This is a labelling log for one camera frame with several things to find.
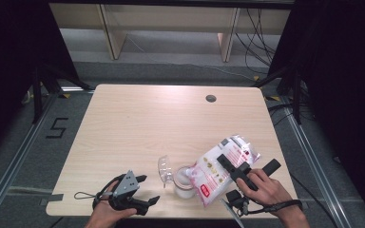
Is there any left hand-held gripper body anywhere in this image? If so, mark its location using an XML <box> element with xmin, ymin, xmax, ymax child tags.
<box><xmin>108</xmin><ymin>170</ymin><xmax>150</xmax><ymax>217</ymax></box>

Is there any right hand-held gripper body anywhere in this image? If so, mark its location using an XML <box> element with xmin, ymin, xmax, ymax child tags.
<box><xmin>220</xmin><ymin>159</ymin><xmax>282</xmax><ymax>228</ymax></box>

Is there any red and white sugar bag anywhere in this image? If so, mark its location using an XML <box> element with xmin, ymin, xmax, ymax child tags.
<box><xmin>185</xmin><ymin>134</ymin><xmax>262</xmax><ymax>208</ymax></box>

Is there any clear glass jar with lid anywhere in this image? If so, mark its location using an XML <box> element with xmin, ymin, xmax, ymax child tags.
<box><xmin>157</xmin><ymin>154</ymin><xmax>200</xmax><ymax>200</ymax></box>

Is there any person's right hand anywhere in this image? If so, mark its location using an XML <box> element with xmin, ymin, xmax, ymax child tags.
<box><xmin>235</xmin><ymin>168</ymin><xmax>298</xmax><ymax>220</ymax></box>

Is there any person's left hand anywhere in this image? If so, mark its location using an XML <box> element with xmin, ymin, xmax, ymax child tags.
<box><xmin>85</xmin><ymin>181</ymin><xmax>138</xmax><ymax>228</ymax></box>

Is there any grey tape strip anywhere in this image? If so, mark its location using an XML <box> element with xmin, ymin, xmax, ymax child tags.
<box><xmin>39</xmin><ymin>193</ymin><xmax>65</xmax><ymax>207</ymax></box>

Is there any black metal stand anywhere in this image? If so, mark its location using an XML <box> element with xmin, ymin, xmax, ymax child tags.
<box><xmin>30</xmin><ymin>63</ymin><xmax>93</xmax><ymax>125</ymax></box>
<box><xmin>251</xmin><ymin>66</ymin><xmax>302</xmax><ymax>125</ymax></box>

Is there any black curtain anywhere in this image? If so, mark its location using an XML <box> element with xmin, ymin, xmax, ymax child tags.
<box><xmin>267</xmin><ymin>0</ymin><xmax>365</xmax><ymax>222</ymax></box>
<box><xmin>0</xmin><ymin>0</ymin><xmax>81</xmax><ymax>162</ymax></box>

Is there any black cable loop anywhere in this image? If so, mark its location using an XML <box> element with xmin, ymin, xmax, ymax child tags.
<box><xmin>92</xmin><ymin>173</ymin><xmax>126</xmax><ymax>210</ymax></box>

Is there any thin grey cord loop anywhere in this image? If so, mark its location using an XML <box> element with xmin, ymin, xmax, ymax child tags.
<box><xmin>73</xmin><ymin>191</ymin><xmax>97</xmax><ymax>200</ymax></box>

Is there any black wrist strap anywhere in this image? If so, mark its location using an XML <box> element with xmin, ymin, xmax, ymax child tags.
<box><xmin>242</xmin><ymin>199</ymin><xmax>304</xmax><ymax>217</ymax></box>

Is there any black floor cable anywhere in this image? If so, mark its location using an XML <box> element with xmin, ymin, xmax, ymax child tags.
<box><xmin>289</xmin><ymin>173</ymin><xmax>332</xmax><ymax>220</ymax></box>

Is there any aluminium floor rail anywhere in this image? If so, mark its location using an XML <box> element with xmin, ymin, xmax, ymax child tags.
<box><xmin>0</xmin><ymin>91</ymin><xmax>60</xmax><ymax>220</ymax></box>
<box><xmin>280</xmin><ymin>98</ymin><xmax>345</xmax><ymax>228</ymax></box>

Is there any bundle of black cables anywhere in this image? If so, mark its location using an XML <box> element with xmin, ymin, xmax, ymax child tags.
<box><xmin>234</xmin><ymin>9</ymin><xmax>279</xmax><ymax>76</ymax></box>

